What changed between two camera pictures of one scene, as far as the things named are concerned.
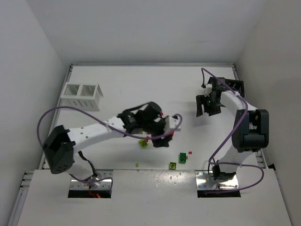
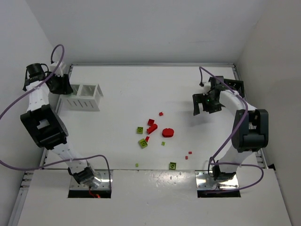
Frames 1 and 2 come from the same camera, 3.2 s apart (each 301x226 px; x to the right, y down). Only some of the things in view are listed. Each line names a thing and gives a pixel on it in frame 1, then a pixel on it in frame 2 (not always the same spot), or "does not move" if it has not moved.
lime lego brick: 143,143 does not move
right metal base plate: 204,181 does not move
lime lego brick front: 172,165 does not move
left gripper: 159,133 → 60,85
